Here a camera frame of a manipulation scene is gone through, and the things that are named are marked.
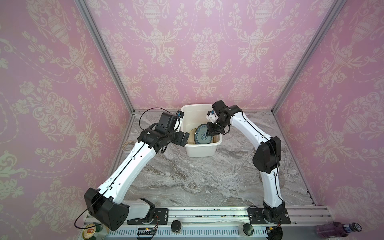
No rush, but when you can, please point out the cream plate bamboo pattern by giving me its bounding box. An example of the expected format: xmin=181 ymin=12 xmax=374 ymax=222
xmin=187 ymin=128 xmax=220 ymax=145

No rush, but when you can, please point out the teal patterned small plate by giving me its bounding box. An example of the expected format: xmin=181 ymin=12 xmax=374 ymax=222
xmin=194 ymin=124 xmax=213 ymax=145

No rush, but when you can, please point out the clear glass plate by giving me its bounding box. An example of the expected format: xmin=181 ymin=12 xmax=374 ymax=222
xmin=259 ymin=171 xmax=264 ymax=183

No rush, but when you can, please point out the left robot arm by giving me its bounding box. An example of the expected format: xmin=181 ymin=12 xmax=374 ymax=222
xmin=84 ymin=111 xmax=189 ymax=231

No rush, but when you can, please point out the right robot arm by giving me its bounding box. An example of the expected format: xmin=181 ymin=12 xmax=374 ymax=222
xmin=207 ymin=100 xmax=286 ymax=224

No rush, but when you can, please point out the white plastic bin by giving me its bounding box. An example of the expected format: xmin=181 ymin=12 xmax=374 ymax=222
xmin=181 ymin=104 xmax=223 ymax=158

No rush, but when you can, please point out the left black knob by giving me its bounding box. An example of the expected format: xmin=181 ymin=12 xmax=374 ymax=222
xmin=171 ymin=220 xmax=182 ymax=234

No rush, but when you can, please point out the black knob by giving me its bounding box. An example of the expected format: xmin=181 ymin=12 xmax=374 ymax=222
xmin=240 ymin=223 xmax=254 ymax=237
xmin=171 ymin=220 xmax=182 ymax=234

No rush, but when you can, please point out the right black knob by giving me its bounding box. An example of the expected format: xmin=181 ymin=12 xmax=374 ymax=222
xmin=240 ymin=223 xmax=254 ymax=237

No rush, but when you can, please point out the green can bottle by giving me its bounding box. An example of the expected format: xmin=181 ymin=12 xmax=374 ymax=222
xmin=82 ymin=223 xmax=104 ymax=240

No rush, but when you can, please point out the purple water bottle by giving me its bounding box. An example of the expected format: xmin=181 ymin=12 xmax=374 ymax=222
xmin=315 ymin=222 xmax=363 ymax=239

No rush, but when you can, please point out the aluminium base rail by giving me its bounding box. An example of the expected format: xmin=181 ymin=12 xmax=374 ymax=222
xmin=80 ymin=205 xmax=331 ymax=239

